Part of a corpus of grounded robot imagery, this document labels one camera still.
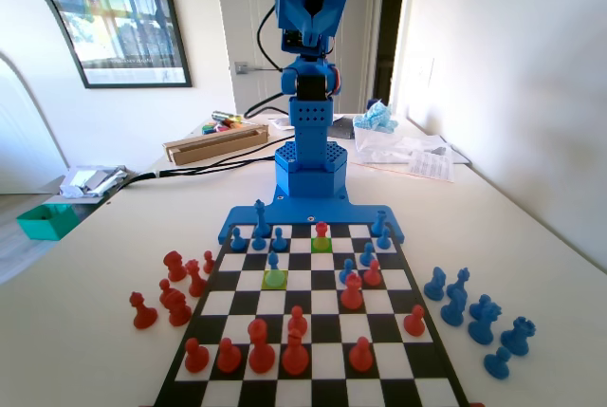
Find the red plastic toy figure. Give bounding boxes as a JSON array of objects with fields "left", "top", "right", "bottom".
[{"left": 312, "top": 220, "right": 331, "bottom": 252}]

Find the blue chess king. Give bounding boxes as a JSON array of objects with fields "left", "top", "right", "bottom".
[{"left": 252, "top": 198, "right": 273, "bottom": 240}]

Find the red chess knight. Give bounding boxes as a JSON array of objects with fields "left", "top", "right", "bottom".
[
  {"left": 162, "top": 250, "right": 189, "bottom": 284},
  {"left": 163, "top": 287, "right": 193, "bottom": 328}
]

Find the red chess bishop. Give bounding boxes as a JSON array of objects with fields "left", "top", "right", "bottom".
[
  {"left": 282, "top": 328, "right": 310, "bottom": 377},
  {"left": 185, "top": 259, "right": 208, "bottom": 298}
]

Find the blue chess queen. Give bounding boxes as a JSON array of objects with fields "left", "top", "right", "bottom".
[{"left": 448, "top": 268, "right": 471, "bottom": 299}]

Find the blue chess bishop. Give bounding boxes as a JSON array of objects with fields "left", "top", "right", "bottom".
[{"left": 439, "top": 287, "right": 469, "bottom": 327}]

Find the dark grey pad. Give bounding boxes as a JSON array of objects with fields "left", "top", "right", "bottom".
[{"left": 329, "top": 115, "right": 359, "bottom": 140}]

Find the white paper sheet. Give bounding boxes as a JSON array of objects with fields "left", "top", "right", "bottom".
[{"left": 267, "top": 115, "right": 298, "bottom": 132}]

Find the blue white crumpled cloth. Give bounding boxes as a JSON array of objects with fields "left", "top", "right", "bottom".
[{"left": 353, "top": 98, "right": 400, "bottom": 135}]

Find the clear plastic bag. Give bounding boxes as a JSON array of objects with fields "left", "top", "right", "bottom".
[{"left": 353, "top": 125, "right": 457, "bottom": 165}]

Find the colourful marker set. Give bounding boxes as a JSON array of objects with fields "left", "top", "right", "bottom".
[{"left": 202, "top": 120, "right": 248, "bottom": 137}]

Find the long cardboard box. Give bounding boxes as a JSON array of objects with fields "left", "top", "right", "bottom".
[{"left": 162, "top": 124, "right": 270, "bottom": 166}]

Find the black framed poster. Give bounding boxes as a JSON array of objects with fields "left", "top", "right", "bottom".
[{"left": 0, "top": 0, "right": 193, "bottom": 89}]

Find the printed paper sheet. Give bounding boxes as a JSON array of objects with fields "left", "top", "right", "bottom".
[{"left": 406, "top": 149, "right": 456, "bottom": 184}]

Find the black white chessboard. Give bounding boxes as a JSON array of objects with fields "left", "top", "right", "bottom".
[{"left": 152, "top": 222, "right": 471, "bottom": 407}]

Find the silver white packaging pile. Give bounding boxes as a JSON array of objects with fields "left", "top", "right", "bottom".
[{"left": 59, "top": 164, "right": 130, "bottom": 198}]

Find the dark side table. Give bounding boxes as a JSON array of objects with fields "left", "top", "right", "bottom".
[{"left": 46, "top": 164, "right": 143, "bottom": 218}]

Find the white arched panel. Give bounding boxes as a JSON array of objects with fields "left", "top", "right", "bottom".
[{"left": 0, "top": 0, "right": 72, "bottom": 195}]

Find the green plastic bin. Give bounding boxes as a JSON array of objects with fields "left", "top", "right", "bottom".
[{"left": 16, "top": 202, "right": 80, "bottom": 241}]

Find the blue gripper camera box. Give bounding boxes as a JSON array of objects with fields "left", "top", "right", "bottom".
[{"left": 282, "top": 27, "right": 307, "bottom": 53}]

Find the silver door handle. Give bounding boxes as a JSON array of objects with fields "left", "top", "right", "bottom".
[{"left": 234, "top": 61, "right": 281, "bottom": 76}]

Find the blue base plate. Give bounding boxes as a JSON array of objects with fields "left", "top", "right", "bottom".
[{"left": 216, "top": 193, "right": 407, "bottom": 245}]

